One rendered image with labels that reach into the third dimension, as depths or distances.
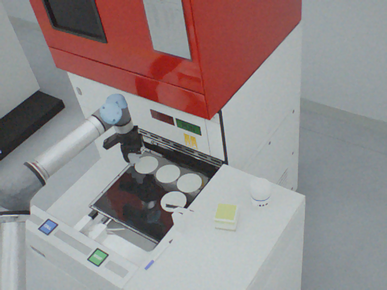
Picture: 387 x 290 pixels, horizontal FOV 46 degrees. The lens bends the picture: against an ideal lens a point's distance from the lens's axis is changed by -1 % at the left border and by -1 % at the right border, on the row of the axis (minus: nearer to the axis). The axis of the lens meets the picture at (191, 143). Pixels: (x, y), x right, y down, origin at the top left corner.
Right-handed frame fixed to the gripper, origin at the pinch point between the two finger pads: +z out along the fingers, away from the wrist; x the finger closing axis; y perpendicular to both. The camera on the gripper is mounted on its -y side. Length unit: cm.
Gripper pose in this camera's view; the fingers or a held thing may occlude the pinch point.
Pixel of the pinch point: (131, 163)
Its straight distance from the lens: 198.0
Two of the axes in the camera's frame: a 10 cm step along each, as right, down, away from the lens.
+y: 9.9, -0.4, -1.6
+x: 0.9, -7.0, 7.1
